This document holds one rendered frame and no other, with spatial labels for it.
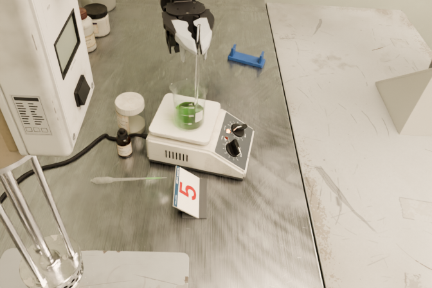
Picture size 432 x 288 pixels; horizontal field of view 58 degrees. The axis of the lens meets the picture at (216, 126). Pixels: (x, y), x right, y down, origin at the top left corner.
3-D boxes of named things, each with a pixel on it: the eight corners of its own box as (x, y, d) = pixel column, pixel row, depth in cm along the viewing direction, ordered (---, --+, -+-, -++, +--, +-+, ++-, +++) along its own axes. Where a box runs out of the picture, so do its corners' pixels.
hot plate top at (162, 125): (221, 105, 81) (222, 102, 80) (208, 146, 72) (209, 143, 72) (166, 94, 82) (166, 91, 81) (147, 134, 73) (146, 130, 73)
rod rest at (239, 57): (265, 62, 107) (267, 51, 104) (261, 69, 105) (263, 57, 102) (231, 53, 109) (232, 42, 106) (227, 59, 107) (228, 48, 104)
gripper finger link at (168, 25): (193, 40, 67) (185, 15, 73) (193, 31, 66) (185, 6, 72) (166, 42, 66) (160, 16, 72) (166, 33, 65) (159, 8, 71)
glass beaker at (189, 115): (207, 114, 78) (209, 80, 72) (202, 136, 73) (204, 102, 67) (173, 109, 78) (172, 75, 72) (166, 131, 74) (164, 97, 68)
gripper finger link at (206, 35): (217, 74, 67) (204, 44, 74) (220, 44, 63) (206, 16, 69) (200, 76, 67) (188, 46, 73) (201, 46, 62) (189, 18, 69)
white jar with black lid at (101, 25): (101, 22, 116) (98, 0, 111) (115, 32, 113) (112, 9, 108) (81, 30, 112) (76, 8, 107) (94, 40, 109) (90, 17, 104)
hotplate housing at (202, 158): (252, 137, 86) (258, 110, 80) (243, 183, 77) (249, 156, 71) (157, 118, 88) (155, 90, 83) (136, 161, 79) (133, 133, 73)
